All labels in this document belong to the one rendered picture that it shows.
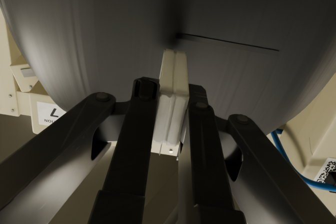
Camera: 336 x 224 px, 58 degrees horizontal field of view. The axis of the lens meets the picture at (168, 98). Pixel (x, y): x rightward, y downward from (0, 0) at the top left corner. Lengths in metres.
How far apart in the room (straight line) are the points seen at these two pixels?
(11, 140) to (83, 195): 1.11
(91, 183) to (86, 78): 3.00
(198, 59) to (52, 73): 0.13
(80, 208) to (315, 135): 2.68
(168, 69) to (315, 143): 0.44
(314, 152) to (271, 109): 0.33
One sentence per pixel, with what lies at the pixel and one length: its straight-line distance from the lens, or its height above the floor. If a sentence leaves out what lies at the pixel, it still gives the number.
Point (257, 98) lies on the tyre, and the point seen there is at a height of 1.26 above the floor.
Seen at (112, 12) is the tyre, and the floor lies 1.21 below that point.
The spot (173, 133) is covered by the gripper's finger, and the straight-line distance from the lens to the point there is 0.15.
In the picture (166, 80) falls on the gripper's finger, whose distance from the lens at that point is 0.15.
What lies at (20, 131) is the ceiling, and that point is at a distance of 3.87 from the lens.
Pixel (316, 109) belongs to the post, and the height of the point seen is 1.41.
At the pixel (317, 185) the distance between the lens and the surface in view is 0.60.
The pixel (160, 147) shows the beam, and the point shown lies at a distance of 0.90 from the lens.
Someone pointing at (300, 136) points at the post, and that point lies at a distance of 0.63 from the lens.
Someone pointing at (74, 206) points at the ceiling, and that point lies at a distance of 3.09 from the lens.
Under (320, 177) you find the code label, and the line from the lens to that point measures 0.63.
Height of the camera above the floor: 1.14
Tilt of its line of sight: 34 degrees up
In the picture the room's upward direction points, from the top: 169 degrees counter-clockwise
